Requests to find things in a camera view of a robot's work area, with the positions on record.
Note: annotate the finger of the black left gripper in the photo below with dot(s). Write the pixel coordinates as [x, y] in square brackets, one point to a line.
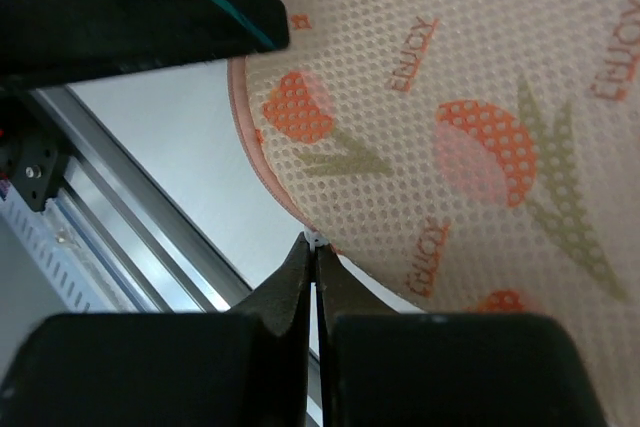
[52, 42]

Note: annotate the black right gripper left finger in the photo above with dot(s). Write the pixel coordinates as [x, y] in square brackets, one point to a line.
[247, 366]

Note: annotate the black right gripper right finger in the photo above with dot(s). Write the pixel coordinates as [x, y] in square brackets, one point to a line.
[379, 367]

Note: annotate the white zipper pull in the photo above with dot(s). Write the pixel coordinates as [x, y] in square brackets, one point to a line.
[315, 240]

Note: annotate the floral mesh laundry bag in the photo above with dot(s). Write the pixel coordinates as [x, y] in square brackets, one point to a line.
[469, 155]

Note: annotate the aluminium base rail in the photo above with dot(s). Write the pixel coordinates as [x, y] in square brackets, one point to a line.
[126, 214]

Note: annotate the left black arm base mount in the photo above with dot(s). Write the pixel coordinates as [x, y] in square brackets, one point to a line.
[34, 150]

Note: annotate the white slotted cable duct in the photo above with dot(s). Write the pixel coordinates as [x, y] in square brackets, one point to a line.
[63, 273]

